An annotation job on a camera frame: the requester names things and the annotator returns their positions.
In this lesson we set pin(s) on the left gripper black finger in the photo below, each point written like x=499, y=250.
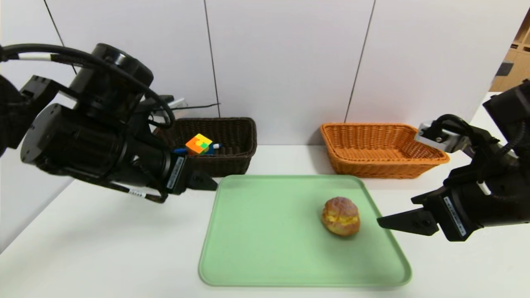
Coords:
x=201, y=182

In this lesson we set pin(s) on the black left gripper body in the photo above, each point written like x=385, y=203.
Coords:
x=179, y=174

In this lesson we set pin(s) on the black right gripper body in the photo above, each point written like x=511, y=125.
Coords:
x=452, y=215

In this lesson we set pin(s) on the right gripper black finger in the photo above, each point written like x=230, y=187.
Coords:
x=418, y=222

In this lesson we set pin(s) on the white marker with blue cap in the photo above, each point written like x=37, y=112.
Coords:
x=179, y=151

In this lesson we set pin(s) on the colourful puzzle cube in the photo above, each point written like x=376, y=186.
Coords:
x=198, y=145

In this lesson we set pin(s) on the cream puff pastry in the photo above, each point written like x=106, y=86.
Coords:
x=340, y=217

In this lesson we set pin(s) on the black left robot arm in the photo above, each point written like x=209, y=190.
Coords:
x=83, y=145

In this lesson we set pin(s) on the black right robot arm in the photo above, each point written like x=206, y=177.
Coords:
x=509, y=182

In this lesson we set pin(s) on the dark brown wicker basket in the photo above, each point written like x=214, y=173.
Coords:
x=232, y=136

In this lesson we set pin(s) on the orange wicker basket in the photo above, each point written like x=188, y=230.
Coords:
x=372, y=165

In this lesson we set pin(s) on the light green plastic tray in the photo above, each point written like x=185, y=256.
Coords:
x=269, y=248

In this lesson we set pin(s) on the white side table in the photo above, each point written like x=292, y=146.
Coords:
x=482, y=107

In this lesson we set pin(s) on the wooden shelf unit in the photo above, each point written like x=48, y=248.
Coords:
x=517, y=62

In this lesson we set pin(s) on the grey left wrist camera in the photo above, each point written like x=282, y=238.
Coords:
x=178, y=103

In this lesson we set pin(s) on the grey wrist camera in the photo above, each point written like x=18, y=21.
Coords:
x=434, y=138
x=178, y=103

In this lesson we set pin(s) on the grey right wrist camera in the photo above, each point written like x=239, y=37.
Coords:
x=434, y=138

